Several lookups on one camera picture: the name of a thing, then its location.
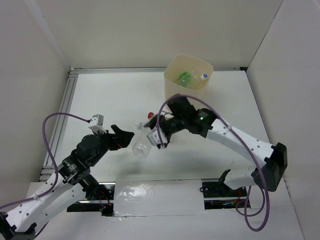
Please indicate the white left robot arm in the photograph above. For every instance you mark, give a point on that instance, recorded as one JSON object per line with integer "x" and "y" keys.
{"x": 72, "y": 182}

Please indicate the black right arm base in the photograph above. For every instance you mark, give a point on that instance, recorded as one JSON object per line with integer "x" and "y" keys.
{"x": 217, "y": 195}

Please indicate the clear bottle white cap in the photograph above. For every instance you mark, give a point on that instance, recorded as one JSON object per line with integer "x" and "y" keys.
{"x": 198, "y": 80}

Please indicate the beige plastic bin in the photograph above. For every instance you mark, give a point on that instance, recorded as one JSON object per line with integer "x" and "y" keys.
{"x": 180, "y": 64}

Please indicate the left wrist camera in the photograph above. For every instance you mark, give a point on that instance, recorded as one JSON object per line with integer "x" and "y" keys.
{"x": 96, "y": 124}

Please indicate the green plastic bottle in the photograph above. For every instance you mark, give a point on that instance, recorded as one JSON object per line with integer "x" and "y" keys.
{"x": 184, "y": 80}

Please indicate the aluminium frame rail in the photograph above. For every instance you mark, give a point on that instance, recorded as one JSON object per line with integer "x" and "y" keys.
{"x": 61, "y": 121}

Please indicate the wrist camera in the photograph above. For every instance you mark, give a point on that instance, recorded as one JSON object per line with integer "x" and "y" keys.
{"x": 96, "y": 124}
{"x": 157, "y": 139}

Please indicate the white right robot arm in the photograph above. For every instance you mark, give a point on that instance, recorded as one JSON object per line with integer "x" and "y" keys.
{"x": 269, "y": 161}

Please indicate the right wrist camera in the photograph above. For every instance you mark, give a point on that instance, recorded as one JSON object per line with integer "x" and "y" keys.
{"x": 157, "y": 139}

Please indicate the clear bottle red label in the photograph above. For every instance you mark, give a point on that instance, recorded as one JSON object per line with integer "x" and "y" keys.
{"x": 150, "y": 115}

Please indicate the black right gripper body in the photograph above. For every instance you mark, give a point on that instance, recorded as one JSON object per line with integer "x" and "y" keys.
{"x": 171, "y": 125}

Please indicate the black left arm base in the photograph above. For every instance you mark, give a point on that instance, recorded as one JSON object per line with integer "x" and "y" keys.
{"x": 98, "y": 197}

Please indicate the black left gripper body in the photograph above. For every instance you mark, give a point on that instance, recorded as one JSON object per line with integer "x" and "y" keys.
{"x": 107, "y": 142}

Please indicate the long clear plastic bottle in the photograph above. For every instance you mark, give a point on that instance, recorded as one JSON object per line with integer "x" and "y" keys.
{"x": 142, "y": 146}

